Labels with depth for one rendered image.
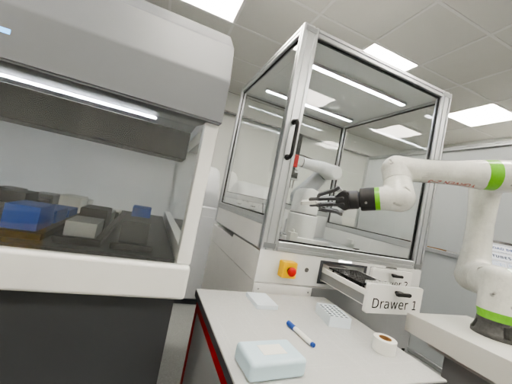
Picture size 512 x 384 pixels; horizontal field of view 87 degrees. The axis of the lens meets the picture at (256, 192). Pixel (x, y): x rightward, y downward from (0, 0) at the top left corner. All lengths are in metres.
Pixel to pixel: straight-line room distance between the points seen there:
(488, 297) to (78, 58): 1.52
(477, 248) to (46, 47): 1.63
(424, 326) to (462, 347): 0.13
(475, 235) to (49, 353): 1.59
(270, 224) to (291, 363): 0.64
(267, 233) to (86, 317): 0.71
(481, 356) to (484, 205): 0.61
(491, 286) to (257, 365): 0.93
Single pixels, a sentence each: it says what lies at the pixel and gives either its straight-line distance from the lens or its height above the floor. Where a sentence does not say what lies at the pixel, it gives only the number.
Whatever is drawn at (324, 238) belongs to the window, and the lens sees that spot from 1.39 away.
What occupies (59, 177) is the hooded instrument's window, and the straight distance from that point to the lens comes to 0.89.
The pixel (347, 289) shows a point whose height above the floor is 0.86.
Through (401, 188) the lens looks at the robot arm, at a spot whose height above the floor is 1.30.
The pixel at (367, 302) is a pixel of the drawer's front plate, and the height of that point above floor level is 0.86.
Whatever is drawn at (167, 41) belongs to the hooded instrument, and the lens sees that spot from 0.96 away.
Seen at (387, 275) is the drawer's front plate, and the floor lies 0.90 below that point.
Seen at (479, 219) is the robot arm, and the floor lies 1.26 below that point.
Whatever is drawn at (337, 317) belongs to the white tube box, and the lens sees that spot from 1.10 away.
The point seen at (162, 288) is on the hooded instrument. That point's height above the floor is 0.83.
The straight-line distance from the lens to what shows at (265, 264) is 1.25.
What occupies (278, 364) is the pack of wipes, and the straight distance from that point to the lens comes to 0.72.
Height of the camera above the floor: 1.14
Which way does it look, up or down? 2 degrees up
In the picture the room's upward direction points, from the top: 11 degrees clockwise
